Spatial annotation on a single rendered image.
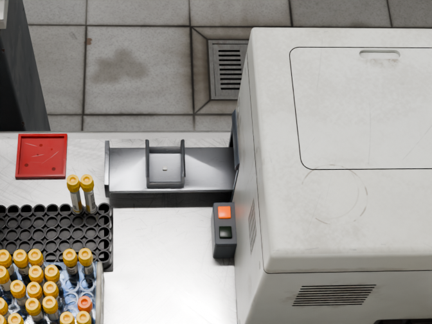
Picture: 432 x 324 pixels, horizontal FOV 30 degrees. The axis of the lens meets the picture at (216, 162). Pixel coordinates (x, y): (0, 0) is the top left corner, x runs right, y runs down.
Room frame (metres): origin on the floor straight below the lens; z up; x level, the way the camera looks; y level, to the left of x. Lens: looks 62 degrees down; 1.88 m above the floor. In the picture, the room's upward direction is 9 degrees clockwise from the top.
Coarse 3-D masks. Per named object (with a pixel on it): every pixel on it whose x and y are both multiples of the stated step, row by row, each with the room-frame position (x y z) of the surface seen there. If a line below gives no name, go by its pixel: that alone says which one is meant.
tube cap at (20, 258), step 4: (16, 252) 0.32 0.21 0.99; (20, 252) 0.32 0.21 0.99; (24, 252) 0.32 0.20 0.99; (16, 256) 0.32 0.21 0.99; (20, 256) 0.32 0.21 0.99; (24, 256) 0.32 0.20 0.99; (16, 260) 0.31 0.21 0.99; (20, 260) 0.31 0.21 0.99; (24, 260) 0.31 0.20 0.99; (28, 260) 0.32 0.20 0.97; (16, 264) 0.31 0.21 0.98; (20, 264) 0.31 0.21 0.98; (24, 264) 0.31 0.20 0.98
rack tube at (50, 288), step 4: (44, 284) 0.29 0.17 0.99; (48, 284) 0.29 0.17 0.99; (52, 284) 0.29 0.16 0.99; (44, 288) 0.28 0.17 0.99; (48, 288) 0.29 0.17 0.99; (52, 288) 0.29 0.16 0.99; (56, 288) 0.29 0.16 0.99; (44, 292) 0.28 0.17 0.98; (48, 292) 0.28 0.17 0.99; (52, 292) 0.28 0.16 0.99; (56, 292) 0.28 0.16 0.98; (56, 296) 0.28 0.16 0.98
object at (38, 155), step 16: (32, 144) 0.52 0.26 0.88; (48, 144) 0.53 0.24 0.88; (64, 144) 0.53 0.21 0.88; (16, 160) 0.49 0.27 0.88; (32, 160) 0.50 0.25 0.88; (48, 160) 0.50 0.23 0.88; (64, 160) 0.50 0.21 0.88; (16, 176) 0.47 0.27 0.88; (32, 176) 0.47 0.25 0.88; (48, 176) 0.47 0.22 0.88; (64, 176) 0.48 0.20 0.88
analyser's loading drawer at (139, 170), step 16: (112, 160) 0.50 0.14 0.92; (128, 160) 0.50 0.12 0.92; (144, 160) 0.51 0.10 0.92; (160, 160) 0.51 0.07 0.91; (176, 160) 0.51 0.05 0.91; (192, 160) 0.52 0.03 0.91; (208, 160) 0.52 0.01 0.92; (224, 160) 0.52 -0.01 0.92; (112, 176) 0.47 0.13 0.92; (128, 176) 0.48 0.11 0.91; (144, 176) 0.48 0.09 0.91; (160, 176) 0.49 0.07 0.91; (176, 176) 0.49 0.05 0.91; (192, 176) 0.49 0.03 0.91; (208, 176) 0.50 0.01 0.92; (224, 176) 0.50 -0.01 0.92; (112, 192) 0.45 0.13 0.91; (128, 192) 0.46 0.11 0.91; (144, 192) 0.46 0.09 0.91; (160, 192) 0.46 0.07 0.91
